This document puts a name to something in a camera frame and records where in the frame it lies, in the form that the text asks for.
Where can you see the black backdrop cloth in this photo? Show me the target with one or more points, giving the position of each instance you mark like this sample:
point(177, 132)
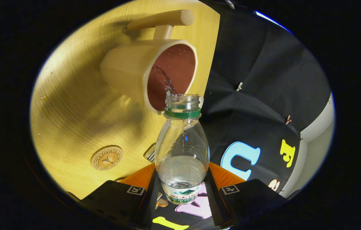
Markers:
point(257, 80)

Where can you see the silver clip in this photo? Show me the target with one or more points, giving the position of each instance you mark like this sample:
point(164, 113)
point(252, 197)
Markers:
point(239, 86)

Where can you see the copper clip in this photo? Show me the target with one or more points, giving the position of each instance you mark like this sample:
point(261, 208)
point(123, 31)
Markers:
point(288, 119)

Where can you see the wooden table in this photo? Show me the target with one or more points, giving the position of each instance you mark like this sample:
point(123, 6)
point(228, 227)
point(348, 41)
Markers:
point(71, 111)

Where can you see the clear plastic juice bottle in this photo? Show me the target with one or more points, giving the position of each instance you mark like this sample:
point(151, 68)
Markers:
point(182, 143)

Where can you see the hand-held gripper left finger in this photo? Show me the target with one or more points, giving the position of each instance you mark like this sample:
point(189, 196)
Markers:
point(150, 204)

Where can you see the round wooden coaster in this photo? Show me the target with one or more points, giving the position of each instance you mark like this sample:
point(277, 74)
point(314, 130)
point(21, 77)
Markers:
point(106, 158)

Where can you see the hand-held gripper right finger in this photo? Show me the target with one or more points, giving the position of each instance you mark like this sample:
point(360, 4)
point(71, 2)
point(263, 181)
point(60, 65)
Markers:
point(214, 204)

